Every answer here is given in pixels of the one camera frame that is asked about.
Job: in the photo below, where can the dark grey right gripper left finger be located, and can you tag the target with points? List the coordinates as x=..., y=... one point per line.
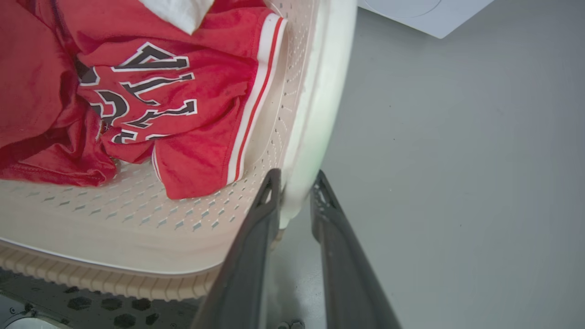
x=247, y=265

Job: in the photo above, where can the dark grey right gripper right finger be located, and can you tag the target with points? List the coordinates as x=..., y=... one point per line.
x=347, y=269

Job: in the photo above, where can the cream perforated plastic laundry basket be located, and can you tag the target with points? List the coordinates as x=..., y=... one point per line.
x=151, y=228

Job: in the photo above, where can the dark perforated robot base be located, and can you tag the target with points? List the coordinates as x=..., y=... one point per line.
x=82, y=306

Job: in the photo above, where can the red jersey with black lettering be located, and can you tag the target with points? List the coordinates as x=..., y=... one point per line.
x=151, y=96

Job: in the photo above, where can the white cloth garment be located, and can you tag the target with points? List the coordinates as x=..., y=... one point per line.
x=180, y=13

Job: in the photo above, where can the white paper sheet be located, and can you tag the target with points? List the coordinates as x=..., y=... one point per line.
x=422, y=13

